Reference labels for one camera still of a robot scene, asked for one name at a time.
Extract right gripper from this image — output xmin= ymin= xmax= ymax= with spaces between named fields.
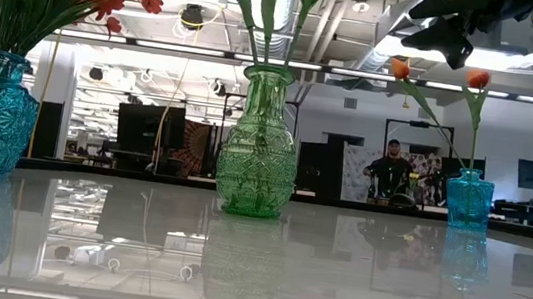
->
xmin=399 ymin=0 xmax=533 ymax=79

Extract orange artificial tulip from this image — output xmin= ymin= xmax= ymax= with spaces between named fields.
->
xmin=451 ymin=66 xmax=493 ymax=173
xmin=378 ymin=56 xmax=479 ymax=171

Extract red blossom spray long leaves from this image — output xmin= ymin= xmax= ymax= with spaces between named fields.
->
xmin=15 ymin=0 xmax=166 ymax=72

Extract small blue glass vase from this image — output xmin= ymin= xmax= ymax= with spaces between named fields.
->
xmin=441 ymin=165 xmax=498 ymax=233

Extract green glass vase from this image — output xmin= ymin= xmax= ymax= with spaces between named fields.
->
xmin=210 ymin=60 xmax=310 ymax=223

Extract black partition panel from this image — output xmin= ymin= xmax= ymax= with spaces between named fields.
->
xmin=437 ymin=153 xmax=488 ymax=195
xmin=31 ymin=99 xmax=66 ymax=161

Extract floral patterned panel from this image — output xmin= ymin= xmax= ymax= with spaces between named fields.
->
xmin=405 ymin=149 xmax=448 ymax=207

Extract small yellow flower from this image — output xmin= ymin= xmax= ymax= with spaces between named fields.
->
xmin=405 ymin=170 xmax=422 ymax=189

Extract person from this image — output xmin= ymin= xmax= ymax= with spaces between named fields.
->
xmin=359 ymin=135 xmax=419 ymax=207

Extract white patterned panel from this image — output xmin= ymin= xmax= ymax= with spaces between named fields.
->
xmin=338 ymin=142 xmax=384 ymax=204

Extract wide black partition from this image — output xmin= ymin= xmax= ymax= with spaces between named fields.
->
xmin=294 ymin=128 xmax=366 ymax=202

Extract black desk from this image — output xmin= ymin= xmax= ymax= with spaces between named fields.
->
xmin=489 ymin=197 xmax=533 ymax=227

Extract black ceiling lamp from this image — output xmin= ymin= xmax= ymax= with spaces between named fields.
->
xmin=179 ymin=2 xmax=207 ymax=32
xmin=87 ymin=65 xmax=106 ymax=83
xmin=211 ymin=80 xmax=229 ymax=99

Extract bar with light strips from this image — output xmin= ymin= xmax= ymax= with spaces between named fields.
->
xmin=0 ymin=18 xmax=533 ymax=106

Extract black computer monitor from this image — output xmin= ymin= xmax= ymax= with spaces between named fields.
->
xmin=113 ymin=100 xmax=189 ymax=159

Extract large silver ceiling duct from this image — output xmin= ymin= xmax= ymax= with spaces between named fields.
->
xmin=372 ymin=5 xmax=533 ymax=76

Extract black background rig frame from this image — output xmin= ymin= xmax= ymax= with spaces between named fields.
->
xmin=375 ymin=116 xmax=457 ymax=211

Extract patterned wall tapestry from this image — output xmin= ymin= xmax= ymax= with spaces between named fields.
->
xmin=179 ymin=118 xmax=223 ymax=166

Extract black aluminium table frame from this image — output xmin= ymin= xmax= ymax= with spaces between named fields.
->
xmin=13 ymin=154 xmax=533 ymax=244

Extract yellow hanging cable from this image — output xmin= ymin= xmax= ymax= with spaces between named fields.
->
xmin=25 ymin=26 xmax=64 ymax=161

